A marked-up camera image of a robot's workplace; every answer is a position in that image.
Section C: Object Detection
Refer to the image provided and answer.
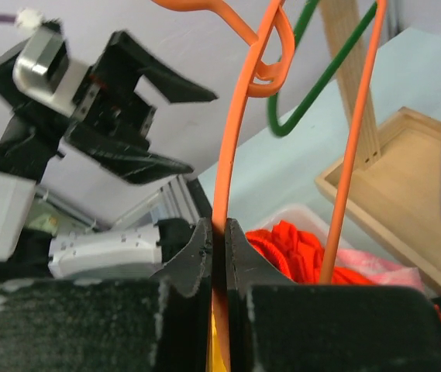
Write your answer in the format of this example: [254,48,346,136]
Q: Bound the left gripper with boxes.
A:
[64,30,218,185]

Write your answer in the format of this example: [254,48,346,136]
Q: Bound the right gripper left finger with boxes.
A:
[0,219,212,371]

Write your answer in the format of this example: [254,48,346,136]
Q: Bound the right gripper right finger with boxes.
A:
[225,219,441,371]

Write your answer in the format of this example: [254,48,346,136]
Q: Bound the bright orange shorts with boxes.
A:
[245,219,376,286]

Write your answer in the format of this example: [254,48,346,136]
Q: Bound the orange plastic hanger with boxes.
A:
[158,1,388,371]

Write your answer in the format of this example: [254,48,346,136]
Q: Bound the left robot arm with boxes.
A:
[0,26,216,279]

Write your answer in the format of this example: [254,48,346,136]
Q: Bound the yellow shorts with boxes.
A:
[210,315,227,372]

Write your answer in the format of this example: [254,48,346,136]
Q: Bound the green hanger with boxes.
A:
[267,0,379,137]

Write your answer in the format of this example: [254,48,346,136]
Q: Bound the white plastic basket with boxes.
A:
[254,204,329,245]

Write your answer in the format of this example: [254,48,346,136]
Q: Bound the pink patterned cloth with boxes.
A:
[336,248,425,293]

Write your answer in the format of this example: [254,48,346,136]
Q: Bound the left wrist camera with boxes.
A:
[12,27,89,117]

